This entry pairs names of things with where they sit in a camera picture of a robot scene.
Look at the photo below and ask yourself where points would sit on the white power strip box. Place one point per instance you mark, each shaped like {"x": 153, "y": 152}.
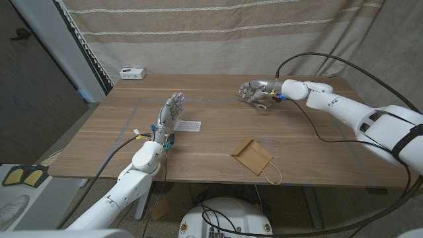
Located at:
{"x": 132, "y": 73}

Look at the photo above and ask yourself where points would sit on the white shoe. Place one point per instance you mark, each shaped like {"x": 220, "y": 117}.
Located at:
{"x": 13, "y": 211}

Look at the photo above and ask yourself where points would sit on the white table leg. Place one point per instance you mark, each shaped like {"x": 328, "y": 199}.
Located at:
{"x": 142, "y": 206}

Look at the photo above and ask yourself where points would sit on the grey backdrop cloth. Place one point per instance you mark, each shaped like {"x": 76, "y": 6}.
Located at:
{"x": 396, "y": 33}

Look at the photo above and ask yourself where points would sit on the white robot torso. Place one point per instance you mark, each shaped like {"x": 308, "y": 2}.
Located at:
{"x": 238, "y": 215}

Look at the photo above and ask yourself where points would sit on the dark textured door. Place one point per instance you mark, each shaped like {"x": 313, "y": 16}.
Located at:
{"x": 33, "y": 99}

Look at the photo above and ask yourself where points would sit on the small brown floor paper bag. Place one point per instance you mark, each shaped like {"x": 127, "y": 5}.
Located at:
{"x": 162, "y": 209}

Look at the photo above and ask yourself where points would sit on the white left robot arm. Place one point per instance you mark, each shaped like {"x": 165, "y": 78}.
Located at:
{"x": 132, "y": 185}

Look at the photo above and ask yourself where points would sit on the grey table leg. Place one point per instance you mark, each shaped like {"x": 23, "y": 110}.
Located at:
{"x": 313, "y": 208}

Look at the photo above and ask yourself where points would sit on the black round floor fan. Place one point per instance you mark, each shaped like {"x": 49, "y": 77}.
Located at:
{"x": 167, "y": 186}

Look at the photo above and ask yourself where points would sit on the beige striped curtain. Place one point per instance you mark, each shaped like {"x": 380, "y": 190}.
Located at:
{"x": 215, "y": 43}

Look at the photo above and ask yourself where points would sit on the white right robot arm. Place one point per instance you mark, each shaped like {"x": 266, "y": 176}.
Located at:
{"x": 357, "y": 112}

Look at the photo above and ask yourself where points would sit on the white printed receipt paper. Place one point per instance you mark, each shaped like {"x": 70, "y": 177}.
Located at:
{"x": 190, "y": 125}

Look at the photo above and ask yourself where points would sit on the white floor platform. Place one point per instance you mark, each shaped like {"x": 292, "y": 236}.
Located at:
{"x": 49, "y": 198}

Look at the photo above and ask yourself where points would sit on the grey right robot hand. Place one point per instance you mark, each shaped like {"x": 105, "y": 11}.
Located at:
{"x": 264, "y": 86}

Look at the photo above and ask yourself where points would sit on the white door frame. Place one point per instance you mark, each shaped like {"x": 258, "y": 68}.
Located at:
{"x": 59, "y": 43}

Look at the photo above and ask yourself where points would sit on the yellow black pad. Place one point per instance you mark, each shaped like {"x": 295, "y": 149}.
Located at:
{"x": 13, "y": 176}
{"x": 34, "y": 176}

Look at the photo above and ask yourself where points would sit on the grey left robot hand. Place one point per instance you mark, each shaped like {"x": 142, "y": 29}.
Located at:
{"x": 168, "y": 114}

